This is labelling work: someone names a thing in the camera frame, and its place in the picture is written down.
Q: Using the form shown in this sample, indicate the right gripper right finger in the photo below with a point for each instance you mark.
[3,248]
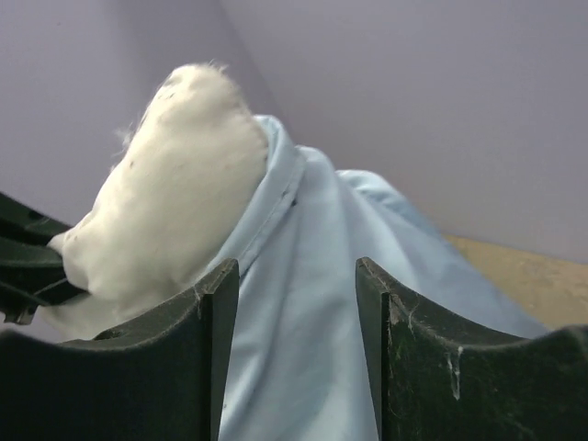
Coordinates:
[434,375]

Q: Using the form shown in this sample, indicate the white pillow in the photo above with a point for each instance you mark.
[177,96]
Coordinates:
[166,209]

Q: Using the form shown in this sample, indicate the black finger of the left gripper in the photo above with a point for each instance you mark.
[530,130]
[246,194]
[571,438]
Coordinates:
[32,274]

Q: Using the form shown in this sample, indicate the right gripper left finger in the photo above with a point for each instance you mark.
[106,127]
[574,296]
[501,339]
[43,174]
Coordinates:
[160,376]

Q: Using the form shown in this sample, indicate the light blue pillowcase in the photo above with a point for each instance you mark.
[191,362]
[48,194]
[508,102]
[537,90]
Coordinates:
[297,368]

